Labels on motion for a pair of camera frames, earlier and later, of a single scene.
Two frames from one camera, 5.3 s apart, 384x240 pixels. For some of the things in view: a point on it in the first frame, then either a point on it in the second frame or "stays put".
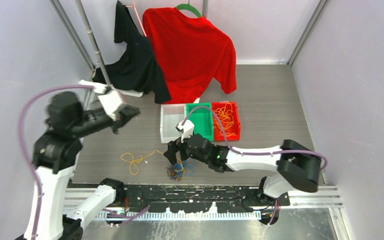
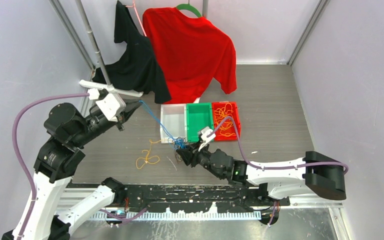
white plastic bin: (171, 115) stays put
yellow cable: (129, 157) → (140, 162)
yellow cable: (225, 119) stays put
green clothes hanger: (189, 7) stays put
